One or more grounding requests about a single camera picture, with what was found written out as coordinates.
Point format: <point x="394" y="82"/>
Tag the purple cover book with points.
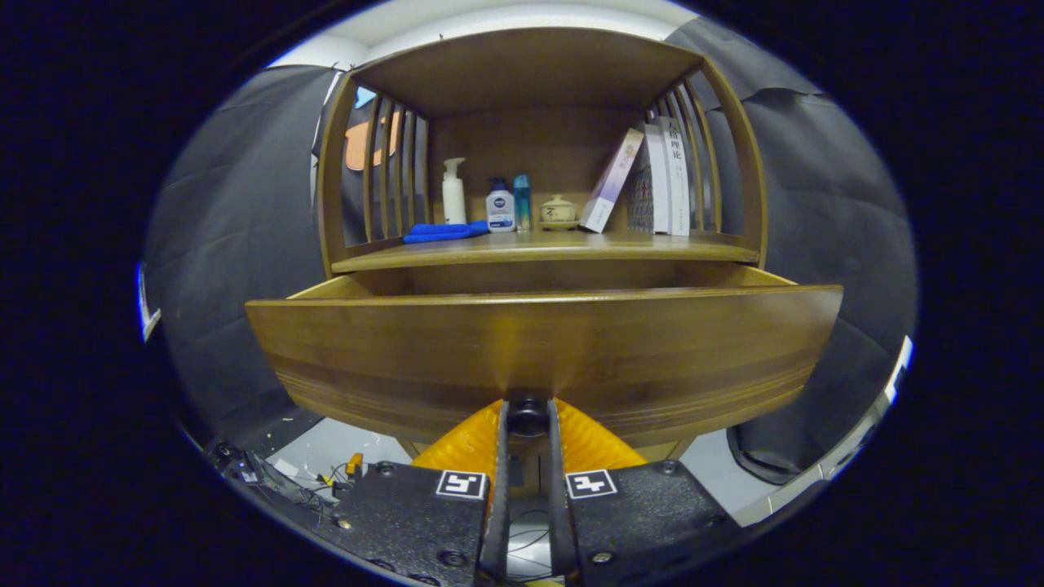
<point x="610" y="183"/>

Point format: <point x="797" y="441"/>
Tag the white spine book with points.
<point x="678" y="179"/>

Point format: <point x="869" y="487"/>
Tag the white box appliance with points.
<point x="824" y="473"/>

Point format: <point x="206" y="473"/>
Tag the wooden drawer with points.
<point x="530" y="342"/>

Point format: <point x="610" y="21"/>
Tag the dark floor equipment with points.
<point x="245" y="469"/>

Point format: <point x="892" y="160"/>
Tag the cream lidded tea cup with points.
<point x="559" y="212"/>

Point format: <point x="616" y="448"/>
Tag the teal glass bottle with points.
<point x="523" y="204"/>

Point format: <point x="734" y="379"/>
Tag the blue folded cloth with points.
<point x="440" y="232"/>

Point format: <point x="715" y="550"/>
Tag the dark patterned cover book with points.
<point x="644" y="196"/>

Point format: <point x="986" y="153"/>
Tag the wooden cabinet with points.
<point x="530" y="73"/>

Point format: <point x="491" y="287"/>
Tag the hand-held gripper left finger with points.
<point x="408" y="522"/>

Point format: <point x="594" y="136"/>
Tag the black drawer knob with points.
<point x="528" y="416"/>

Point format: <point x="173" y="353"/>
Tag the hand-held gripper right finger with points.
<point x="644" y="514"/>

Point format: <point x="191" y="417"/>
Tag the wooden countertop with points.
<point x="555" y="247"/>

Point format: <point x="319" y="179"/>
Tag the white lotion bottle blue cap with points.
<point x="500" y="208"/>

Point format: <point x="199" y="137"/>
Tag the white pump bottle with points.
<point x="453" y="200"/>

